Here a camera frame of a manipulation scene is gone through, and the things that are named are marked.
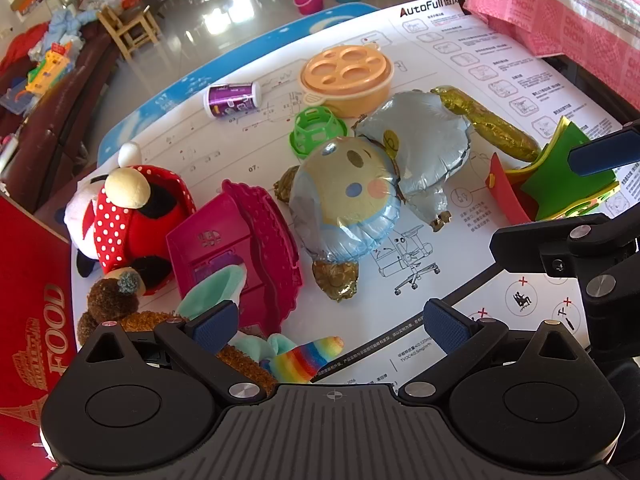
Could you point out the purple white bottle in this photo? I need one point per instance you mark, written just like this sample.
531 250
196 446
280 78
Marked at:
232 100

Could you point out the orange toy pot with lid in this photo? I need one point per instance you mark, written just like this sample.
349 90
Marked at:
345 75

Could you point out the red cardboard box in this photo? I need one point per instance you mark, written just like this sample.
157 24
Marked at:
30 310

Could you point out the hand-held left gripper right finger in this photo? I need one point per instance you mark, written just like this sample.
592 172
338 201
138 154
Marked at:
447 327

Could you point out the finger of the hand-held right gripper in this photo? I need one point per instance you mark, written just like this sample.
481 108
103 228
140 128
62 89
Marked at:
550 240
600 157

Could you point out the light blue cloth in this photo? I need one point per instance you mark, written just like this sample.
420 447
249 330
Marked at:
70 25

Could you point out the red cloth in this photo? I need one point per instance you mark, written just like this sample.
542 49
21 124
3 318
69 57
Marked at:
22 45

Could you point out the pink patterned blanket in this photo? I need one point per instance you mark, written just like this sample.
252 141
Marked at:
550 10

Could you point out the blue bear foil balloon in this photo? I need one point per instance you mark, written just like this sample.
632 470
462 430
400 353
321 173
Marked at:
340 195

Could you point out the brown plush toy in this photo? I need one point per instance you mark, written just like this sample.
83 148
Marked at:
112 297

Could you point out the green red toy box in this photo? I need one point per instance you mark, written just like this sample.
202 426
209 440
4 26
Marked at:
555 185

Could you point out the green plastic basket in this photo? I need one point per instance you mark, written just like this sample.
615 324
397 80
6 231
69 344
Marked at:
315 132

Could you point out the blue table mat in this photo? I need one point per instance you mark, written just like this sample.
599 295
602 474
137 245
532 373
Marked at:
150 110

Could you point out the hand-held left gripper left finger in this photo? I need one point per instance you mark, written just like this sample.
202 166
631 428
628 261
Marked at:
215 325

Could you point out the wooden chair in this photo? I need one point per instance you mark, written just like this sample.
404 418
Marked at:
127 27

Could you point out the red polka dot mouse plush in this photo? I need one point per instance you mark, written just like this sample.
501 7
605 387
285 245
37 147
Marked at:
125 220

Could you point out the white printed paper sheet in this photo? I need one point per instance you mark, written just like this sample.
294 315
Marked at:
225 170

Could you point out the yellow plastic toy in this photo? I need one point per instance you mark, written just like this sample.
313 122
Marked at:
47 67

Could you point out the pink plastic toy house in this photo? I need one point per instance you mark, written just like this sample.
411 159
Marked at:
265 240

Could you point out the brown sofa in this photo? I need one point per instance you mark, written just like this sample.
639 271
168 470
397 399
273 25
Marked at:
55 130

